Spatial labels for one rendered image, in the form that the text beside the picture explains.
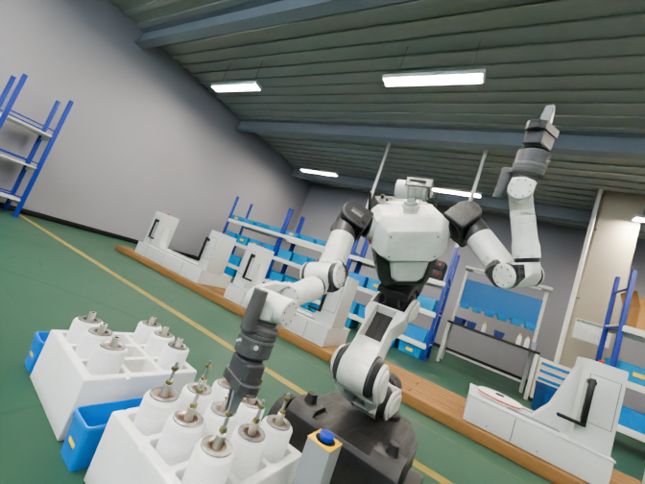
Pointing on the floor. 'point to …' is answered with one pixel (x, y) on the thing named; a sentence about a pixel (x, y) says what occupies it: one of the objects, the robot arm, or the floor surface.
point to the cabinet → (557, 374)
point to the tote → (541, 395)
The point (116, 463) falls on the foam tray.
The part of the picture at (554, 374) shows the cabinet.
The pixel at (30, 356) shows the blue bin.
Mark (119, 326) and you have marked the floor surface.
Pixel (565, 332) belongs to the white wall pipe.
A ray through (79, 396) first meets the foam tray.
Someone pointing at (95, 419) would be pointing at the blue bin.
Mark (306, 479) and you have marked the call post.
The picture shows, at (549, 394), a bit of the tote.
